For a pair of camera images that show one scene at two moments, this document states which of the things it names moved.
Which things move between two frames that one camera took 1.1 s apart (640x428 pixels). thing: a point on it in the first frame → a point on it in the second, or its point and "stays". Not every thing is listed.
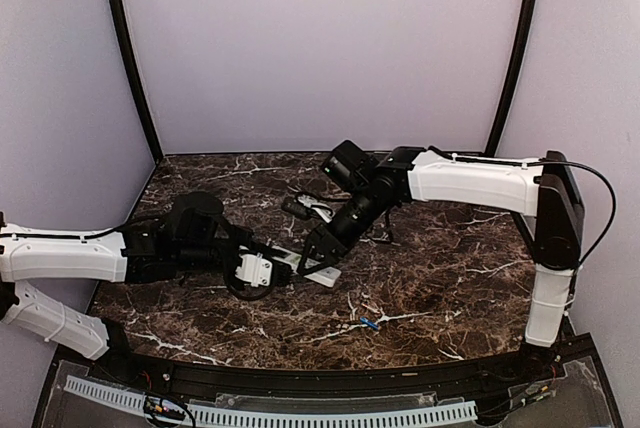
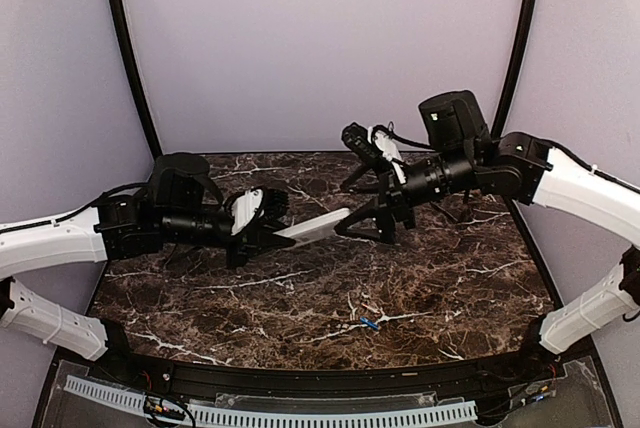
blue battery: [368, 322] stays
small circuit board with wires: [155, 405] stays
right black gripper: [324, 240] → [390, 191]
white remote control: [325, 276] → [315, 228]
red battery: [370, 308] stays
